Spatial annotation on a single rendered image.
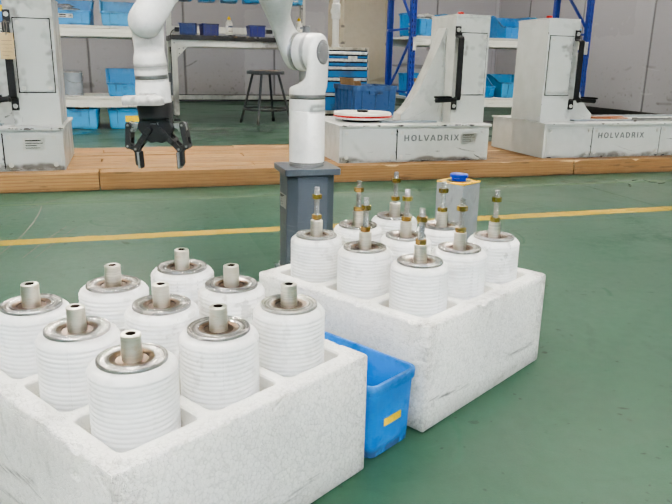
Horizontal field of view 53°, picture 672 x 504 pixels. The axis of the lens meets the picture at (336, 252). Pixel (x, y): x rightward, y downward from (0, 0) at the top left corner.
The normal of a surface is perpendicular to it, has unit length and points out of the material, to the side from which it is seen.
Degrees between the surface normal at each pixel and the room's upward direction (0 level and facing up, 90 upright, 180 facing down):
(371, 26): 90
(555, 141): 90
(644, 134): 90
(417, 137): 90
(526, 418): 0
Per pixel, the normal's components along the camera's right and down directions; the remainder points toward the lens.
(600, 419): 0.02, -0.96
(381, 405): 0.74, 0.23
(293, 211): -0.50, 0.17
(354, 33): 0.29, 0.26
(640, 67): -0.96, 0.06
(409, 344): -0.68, 0.18
